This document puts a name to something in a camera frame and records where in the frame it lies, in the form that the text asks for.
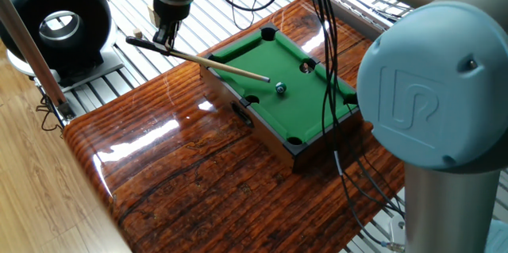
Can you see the green striped pool ball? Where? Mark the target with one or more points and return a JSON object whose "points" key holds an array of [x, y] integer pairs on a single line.
{"points": [[281, 87]]}

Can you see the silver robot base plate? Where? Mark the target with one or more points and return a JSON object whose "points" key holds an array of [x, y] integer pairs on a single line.
{"points": [[397, 229]]}

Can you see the small wooden cube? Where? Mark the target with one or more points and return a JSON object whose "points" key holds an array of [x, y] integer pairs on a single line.
{"points": [[137, 33]]}

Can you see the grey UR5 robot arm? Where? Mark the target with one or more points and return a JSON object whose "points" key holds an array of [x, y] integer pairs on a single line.
{"points": [[432, 86]]}

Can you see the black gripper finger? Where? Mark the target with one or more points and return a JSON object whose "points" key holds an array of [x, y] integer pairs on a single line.
{"points": [[172, 35], [160, 35]]}

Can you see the large wooden block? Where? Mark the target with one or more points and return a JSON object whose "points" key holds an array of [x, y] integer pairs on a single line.
{"points": [[151, 14]]}

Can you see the mini green felt pool table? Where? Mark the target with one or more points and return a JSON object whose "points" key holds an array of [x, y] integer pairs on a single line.
{"points": [[285, 114]]}

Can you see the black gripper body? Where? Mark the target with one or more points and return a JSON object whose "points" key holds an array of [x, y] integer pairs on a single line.
{"points": [[172, 13]]}

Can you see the aluminium frame post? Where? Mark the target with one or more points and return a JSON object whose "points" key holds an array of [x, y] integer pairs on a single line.
{"points": [[24, 43]]}

